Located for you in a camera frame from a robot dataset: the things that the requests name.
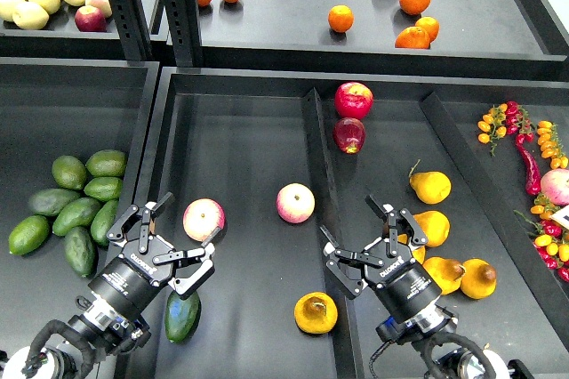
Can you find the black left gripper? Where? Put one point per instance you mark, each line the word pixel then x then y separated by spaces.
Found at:
pixel 132 280

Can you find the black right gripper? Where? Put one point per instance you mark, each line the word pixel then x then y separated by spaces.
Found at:
pixel 401 283

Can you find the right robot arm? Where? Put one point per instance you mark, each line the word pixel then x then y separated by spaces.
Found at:
pixel 445 353

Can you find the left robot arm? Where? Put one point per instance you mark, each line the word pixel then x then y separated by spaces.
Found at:
pixel 111 323

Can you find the yellow pear under gripper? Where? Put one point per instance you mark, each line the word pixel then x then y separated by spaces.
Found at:
pixel 418 254

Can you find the green avocado by tray edge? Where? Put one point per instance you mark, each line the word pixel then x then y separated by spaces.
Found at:
pixel 102 223

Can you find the yellow pear lying brown tip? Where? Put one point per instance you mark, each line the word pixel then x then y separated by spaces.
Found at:
pixel 447 273

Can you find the yellow pear with stem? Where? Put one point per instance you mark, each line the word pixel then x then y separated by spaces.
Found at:
pixel 431 187

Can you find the dark green avocado left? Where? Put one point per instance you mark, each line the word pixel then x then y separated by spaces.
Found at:
pixel 50 202

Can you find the pink apple left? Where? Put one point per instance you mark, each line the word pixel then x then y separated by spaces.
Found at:
pixel 202 217

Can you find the pink apple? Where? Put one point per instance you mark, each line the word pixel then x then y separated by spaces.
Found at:
pixel 295 203
pixel 202 217

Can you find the pink apple centre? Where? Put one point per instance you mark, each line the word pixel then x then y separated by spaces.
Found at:
pixel 295 203

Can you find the dark red apple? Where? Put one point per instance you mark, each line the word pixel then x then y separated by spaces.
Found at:
pixel 349 135

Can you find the black middle tray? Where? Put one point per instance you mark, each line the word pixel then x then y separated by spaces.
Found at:
pixel 239 140

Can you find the black right tray divider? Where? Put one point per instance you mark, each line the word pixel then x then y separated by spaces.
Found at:
pixel 497 184

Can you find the bright red apple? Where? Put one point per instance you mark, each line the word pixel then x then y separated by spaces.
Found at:
pixel 353 100

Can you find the orange cherry tomato vine left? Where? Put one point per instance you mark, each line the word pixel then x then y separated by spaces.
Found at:
pixel 492 127

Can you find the orange cherry tomato vine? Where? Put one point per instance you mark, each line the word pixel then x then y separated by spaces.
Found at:
pixel 492 127
pixel 551 146

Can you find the red chili pepper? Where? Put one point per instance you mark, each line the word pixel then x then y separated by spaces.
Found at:
pixel 532 172

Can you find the mixed cherry tomato bunch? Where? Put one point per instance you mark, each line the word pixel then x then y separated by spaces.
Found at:
pixel 549 238

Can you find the red cherry tomato vine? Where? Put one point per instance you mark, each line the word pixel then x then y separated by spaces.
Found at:
pixel 519 123

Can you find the pink apple right edge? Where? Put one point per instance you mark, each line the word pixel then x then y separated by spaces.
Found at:
pixel 554 185

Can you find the white label card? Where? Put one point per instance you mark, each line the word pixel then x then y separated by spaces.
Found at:
pixel 561 217

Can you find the orange cherry tomato vine right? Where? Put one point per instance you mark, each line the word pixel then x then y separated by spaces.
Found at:
pixel 551 146

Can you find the orange front right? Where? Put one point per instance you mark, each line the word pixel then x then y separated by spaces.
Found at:
pixel 413 37

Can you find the orange right small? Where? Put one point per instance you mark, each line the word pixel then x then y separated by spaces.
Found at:
pixel 430 25

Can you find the black upper left tray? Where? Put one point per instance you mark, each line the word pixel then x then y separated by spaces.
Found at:
pixel 61 39

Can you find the red apple on shelf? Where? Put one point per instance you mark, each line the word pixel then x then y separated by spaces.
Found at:
pixel 90 19

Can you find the black perforated post right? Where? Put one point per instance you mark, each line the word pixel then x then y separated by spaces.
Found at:
pixel 182 16

